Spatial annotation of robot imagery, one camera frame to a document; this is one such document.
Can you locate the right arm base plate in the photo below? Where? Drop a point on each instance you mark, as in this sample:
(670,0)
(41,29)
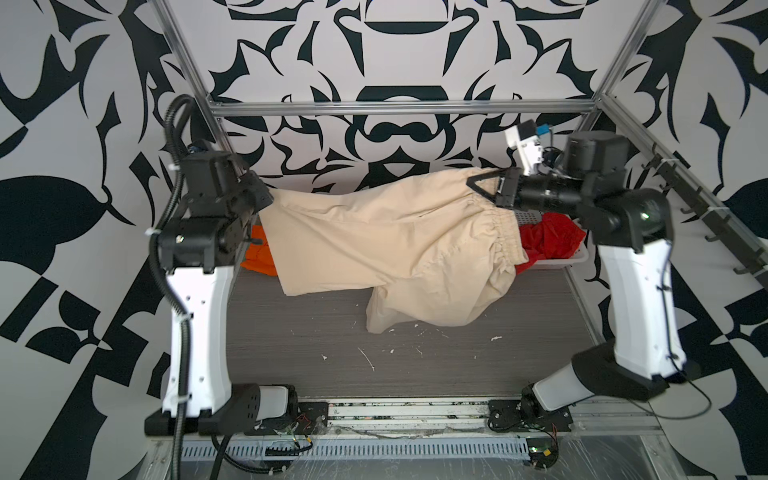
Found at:
(526,414)

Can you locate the red shorts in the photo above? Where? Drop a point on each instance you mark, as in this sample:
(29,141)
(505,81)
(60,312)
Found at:
(549,240)

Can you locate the orange shorts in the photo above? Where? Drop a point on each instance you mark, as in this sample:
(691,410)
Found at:
(258,257)

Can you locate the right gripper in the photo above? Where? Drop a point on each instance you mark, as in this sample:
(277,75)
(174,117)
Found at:
(512,185)

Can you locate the white slotted cable duct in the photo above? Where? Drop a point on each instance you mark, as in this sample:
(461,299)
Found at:
(384,449)

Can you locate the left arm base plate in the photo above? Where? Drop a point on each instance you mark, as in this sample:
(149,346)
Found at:
(303,418)

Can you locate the white laundry basket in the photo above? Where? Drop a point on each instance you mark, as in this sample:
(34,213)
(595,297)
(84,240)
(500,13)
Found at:
(558,261)

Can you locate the beige shorts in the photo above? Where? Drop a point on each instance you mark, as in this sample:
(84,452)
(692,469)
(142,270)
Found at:
(428,247)

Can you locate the wall hook rail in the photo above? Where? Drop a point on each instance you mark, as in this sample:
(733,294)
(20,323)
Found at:
(723,223)

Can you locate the aluminium frame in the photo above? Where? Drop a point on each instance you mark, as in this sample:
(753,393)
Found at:
(344,94)

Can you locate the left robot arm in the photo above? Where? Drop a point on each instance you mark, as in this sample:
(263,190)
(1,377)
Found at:
(195,252)

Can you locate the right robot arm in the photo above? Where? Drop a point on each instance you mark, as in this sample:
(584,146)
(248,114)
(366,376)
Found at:
(632,231)

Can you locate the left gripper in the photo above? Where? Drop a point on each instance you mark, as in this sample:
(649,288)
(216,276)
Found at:
(246,178)

